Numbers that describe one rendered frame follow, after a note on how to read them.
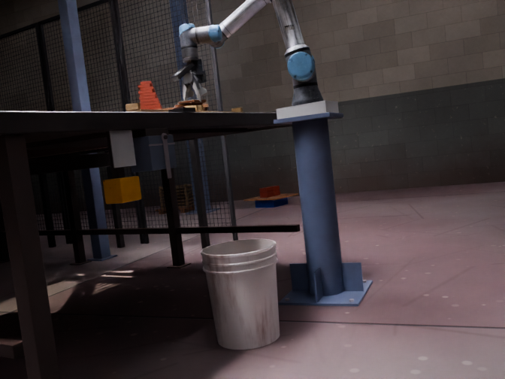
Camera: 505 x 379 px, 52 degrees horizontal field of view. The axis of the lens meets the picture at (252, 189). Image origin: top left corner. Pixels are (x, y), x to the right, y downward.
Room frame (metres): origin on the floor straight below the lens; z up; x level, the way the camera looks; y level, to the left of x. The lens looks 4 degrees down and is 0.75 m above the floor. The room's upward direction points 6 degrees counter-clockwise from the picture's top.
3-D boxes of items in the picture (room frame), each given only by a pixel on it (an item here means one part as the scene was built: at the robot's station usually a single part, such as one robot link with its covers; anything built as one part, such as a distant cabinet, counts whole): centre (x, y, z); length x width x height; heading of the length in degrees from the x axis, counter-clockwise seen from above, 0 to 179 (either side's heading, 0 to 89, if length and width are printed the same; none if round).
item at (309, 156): (2.48, -0.31, 0.44); 0.38 x 0.38 x 0.87; 66
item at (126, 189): (1.70, 0.43, 0.74); 0.09 x 0.08 x 0.24; 149
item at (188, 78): (2.44, 0.21, 1.13); 0.09 x 0.08 x 0.12; 133
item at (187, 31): (2.43, 0.22, 1.29); 0.09 x 0.08 x 0.11; 80
